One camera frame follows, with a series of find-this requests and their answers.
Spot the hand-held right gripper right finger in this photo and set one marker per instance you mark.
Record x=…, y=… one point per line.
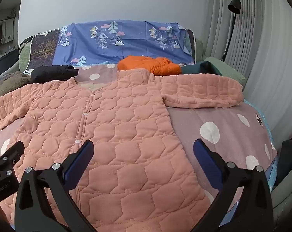
x=204, y=159

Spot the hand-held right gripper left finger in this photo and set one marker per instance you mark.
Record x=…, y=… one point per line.
x=80, y=157

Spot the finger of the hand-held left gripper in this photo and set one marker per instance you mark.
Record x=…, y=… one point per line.
x=11, y=153

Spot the pink quilted jacket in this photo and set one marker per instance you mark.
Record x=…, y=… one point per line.
x=112, y=125

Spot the pink polka dot blanket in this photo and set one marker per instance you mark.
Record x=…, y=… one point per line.
x=221, y=116

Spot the light blue sheet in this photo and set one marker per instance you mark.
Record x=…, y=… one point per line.
x=273, y=171

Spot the brown fleece garment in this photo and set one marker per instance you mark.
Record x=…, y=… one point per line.
x=12, y=82

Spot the black jacket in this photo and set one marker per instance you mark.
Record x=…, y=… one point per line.
x=51, y=73

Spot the green pillow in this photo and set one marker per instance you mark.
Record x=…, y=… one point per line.
x=228, y=72

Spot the dark green garment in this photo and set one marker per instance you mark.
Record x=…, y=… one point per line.
x=196, y=69

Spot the dark cabinet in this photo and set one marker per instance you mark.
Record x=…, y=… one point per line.
x=8, y=58

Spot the orange puffer jacket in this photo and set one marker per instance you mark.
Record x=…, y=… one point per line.
x=148, y=65

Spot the grey curtain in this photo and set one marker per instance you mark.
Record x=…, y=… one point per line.
x=269, y=53

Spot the blue tree print sheet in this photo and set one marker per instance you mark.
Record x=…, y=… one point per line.
x=136, y=41

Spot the black floor lamp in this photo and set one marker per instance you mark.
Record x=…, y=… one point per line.
x=234, y=4

